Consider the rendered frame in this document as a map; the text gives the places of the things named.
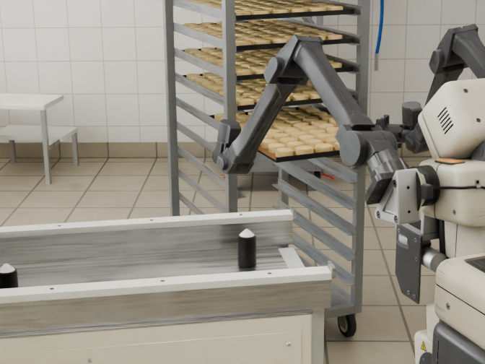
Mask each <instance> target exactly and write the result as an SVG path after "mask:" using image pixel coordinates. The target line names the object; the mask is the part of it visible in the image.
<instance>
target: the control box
mask: <svg viewBox="0 0 485 364"><path fill-rule="evenodd" d="M278 250H279V252H280V253H281V255H282V257H283V259H284V260H285V262H286V264H287V266H288V267H289V269H293V268H303V267H305V265H304V264H303V263H302V261H301V259H300V257H299V256H298V254H297V252H296V251H295V250H294V249H293V248H278ZM312 312H313V314H312V355H311V364H323V352H324V308H322V309H312Z"/></svg>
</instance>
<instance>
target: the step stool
mask: <svg viewBox="0 0 485 364"><path fill-rule="evenodd" d="M63 99H64V95H42V94H10V93H0V109H14V110H40V118H41V126H23V125H8V126H6V127H4V128H2V129H0V140H9V150H10V159H11V164H15V163H17V161H16V152H15V143H14V140H23V141H43V156H44V166H45V184H52V181H51V162H50V152H49V150H51V149H52V148H54V147H55V146H56V145H58V144H60V143H61V142H63V141H64V140H66V139H68V138H69V137H70V136H71V138H72V149H73V160H74V166H78V165H79V153H78V141H77V132H78V127H73V126H48V124H47V113H46V109H47V108H49V107H51V106H52V105H55V104H56V103H59V102H60V101H62V100H63ZM49 142H50V143H49Z"/></svg>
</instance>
